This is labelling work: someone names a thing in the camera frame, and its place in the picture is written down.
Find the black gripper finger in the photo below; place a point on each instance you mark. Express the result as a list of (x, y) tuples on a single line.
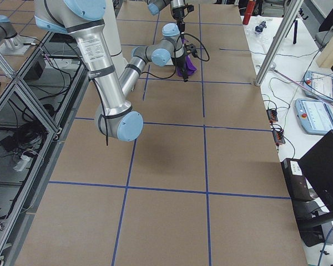
[(185, 76)]

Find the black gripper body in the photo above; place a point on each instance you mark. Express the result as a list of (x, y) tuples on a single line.
[(181, 61)]

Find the purple towel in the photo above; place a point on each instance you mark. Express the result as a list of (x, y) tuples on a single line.
[(191, 69)]

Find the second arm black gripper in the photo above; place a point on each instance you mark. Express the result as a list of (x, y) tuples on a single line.
[(179, 13)]

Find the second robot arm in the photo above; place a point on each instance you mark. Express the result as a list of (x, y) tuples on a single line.
[(155, 6)]

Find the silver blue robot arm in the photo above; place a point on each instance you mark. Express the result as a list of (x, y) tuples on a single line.
[(83, 20)]

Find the blue black tool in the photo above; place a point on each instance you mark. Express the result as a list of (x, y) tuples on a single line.
[(259, 28)]

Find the red bottle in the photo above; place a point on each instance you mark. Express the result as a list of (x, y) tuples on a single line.
[(249, 11)]

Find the far orange circuit board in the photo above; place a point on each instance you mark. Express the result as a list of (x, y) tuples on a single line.
[(272, 115)]

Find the orange circuit board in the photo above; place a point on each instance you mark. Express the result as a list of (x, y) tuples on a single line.
[(278, 137), (272, 115)]

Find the near orange circuit board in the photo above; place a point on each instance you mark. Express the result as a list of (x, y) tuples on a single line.
[(278, 137)]

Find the black tripod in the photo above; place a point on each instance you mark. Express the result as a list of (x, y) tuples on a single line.
[(295, 28)]

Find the far teach pendant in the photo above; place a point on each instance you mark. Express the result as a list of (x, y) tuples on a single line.
[(318, 85)]

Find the teach pendant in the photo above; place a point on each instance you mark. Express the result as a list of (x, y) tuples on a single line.
[(314, 116), (318, 85)]

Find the near teach pendant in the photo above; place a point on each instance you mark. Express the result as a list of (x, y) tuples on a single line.
[(314, 116)]

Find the black box with label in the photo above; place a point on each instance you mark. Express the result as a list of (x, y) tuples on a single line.
[(295, 181)]

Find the black laptop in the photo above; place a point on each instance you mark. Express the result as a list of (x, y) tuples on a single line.
[(317, 167)]

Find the black monitor stand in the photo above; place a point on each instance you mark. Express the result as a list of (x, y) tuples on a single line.
[(313, 224)]

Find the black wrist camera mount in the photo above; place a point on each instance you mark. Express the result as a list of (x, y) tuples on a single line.
[(190, 49)]

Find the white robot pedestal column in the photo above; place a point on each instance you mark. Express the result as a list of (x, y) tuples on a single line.
[(115, 30)]

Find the aluminium frame post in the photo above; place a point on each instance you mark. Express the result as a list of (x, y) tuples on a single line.
[(284, 27)]

